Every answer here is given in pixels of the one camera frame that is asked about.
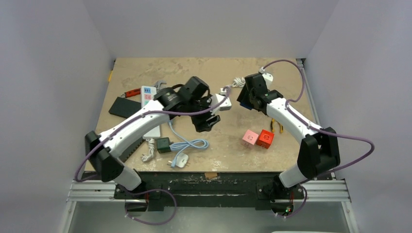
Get black box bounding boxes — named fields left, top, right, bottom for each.
left=119, top=137, right=145, bottom=163
left=108, top=97, right=141, bottom=118

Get red cube socket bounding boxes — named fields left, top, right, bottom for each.
left=256, top=130, right=275, bottom=149

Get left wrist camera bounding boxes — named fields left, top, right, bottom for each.
left=210, top=94, right=232, bottom=115

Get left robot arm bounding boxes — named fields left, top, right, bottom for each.
left=85, top=76, right=230, bottom=199

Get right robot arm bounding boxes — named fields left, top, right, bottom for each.
left=237, top=73, right=340, bottom=198

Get dark green cube socket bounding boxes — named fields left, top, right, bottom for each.
left=155, top=137, right=172, bottom=153

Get pink cube socket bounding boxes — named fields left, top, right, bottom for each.
left=241, top=130, right=259, bottom=149

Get yellow handled pliers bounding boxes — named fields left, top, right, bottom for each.
left=270, top=118, right=285, bottom=134

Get adjustable wrench red handle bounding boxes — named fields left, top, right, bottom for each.
left=120, top=80, right=167, bottom=99

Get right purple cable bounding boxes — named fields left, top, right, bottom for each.
left=260, top=59, right=376, bottom=219

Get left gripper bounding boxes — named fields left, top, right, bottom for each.
left=186, top=95, right=220, bottom=131

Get white cable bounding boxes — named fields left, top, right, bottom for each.
left=231, top=76, right=247, bottom=89

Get light blue cable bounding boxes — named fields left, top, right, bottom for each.
left=167, top=119, right=210, bottom=169

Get black box near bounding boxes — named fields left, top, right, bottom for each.
left=119, top=137, right=145, bottom=163

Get dark blue cube socket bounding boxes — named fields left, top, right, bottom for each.
left=240, top=102, right=253, bottom=110

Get white adapter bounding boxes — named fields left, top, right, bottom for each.
left=168, top=153, right=189, bottom=168

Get purple cable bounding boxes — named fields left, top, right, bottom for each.
left=74, top=86, right=232, bottom=226
left=260, top=59, right=376, bottom=219

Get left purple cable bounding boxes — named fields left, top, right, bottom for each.
left=74, top=86, right=232, bottom=226

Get black box far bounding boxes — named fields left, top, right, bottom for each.
left=108, top=97, right=141, bottom=118

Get white power strip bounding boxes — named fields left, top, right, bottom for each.
left=140, top=86, right=161, bottom=140

